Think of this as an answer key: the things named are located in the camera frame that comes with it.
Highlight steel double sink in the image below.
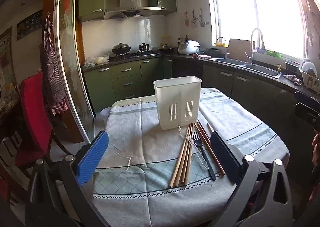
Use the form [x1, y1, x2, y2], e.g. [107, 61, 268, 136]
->
[209, 57, 283, 79]

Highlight white plastic utensil holder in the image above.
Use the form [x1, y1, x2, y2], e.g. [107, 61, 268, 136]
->
[153, 76, 202, 130]

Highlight white rice cooker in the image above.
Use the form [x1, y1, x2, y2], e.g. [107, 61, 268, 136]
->
[178, 40, 200, 56]

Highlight reddish brown chopstick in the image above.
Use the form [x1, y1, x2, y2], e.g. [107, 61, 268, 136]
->
[195, 120, 225, 176]
[194, 123, 222, 175]

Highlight window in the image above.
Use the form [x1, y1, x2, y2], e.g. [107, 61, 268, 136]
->
[212, 0, 308, 61]

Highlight black plastic fork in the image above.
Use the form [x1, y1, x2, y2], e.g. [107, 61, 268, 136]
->
[192, 131, 217, 181]

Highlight dish rack with plates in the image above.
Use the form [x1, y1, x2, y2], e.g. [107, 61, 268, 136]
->
[299, 61, 320, 91]

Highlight grey rag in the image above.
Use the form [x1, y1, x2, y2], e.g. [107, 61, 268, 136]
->
[282, 74, 303, 86]

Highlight grey checked tablecloth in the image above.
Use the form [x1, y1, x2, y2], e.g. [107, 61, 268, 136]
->
[92, 87, 290, 227]

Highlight white plastic bag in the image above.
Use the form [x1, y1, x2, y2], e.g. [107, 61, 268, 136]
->
[94, 55, 110, 65]

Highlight yellow basket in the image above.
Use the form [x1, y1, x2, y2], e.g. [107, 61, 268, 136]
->
[214, 37, 228, 48]

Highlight red upholstered chair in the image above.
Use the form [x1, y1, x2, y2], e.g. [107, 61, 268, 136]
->
[14, 72, 73, 180]

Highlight framed calligraphy picture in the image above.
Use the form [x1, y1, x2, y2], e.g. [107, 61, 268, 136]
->
[0, 27, 18, 98]

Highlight green base cabinets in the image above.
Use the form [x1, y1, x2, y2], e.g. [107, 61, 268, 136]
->
[83, 56, 313, 185]

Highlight light bamboo chopstick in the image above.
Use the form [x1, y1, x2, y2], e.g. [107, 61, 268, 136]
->
[174, 124, 192, 187]
[184, 123, 195, 185]
[169, 127, 191, 188]
[180, 123, 194, 186]

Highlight flower-printed sliding glass door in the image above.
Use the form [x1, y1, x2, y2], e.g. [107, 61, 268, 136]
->
[54, 0, 96, 144]

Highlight black wok with lid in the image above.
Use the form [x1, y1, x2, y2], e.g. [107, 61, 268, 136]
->
[112, 42, 131, 56]

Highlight tall steel faucet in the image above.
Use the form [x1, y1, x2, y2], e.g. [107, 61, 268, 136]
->
[246, 28, 265, 65]

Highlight black box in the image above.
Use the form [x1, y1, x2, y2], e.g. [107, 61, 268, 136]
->
[285, 62, 299, 74]

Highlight black gas stove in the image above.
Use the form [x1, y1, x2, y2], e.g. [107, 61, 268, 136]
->
[110, 50, 154, 61]

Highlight wooden cutting board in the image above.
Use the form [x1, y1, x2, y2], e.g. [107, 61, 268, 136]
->
[227, 39, 253, 61]

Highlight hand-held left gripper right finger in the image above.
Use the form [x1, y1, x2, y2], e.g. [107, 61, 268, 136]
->
[207, 131, 293, 227]

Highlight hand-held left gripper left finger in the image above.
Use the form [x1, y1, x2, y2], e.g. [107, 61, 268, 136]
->
[25, 131, 110, 227]

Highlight dark kitchen countertop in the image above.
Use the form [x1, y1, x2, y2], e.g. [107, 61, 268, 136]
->
[82, 51, 320, 98]

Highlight checkered apron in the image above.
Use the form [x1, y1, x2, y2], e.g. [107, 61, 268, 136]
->
[40, 13, 68, 115]

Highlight green basket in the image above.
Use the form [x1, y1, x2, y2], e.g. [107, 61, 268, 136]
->
[265, 49, 283, 58]

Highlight clear plastic spoon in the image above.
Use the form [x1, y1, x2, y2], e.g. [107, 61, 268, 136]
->
[192, 139, 209, 170]

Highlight dark wall poster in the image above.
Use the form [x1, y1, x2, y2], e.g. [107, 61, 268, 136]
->
[17, 10, 43, 41]

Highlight steel range hood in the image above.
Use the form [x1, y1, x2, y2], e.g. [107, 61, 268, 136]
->
[103, 0, 162, 21]

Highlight person's right hand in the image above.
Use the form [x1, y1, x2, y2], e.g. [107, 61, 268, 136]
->
[312, 133, 320, 167]

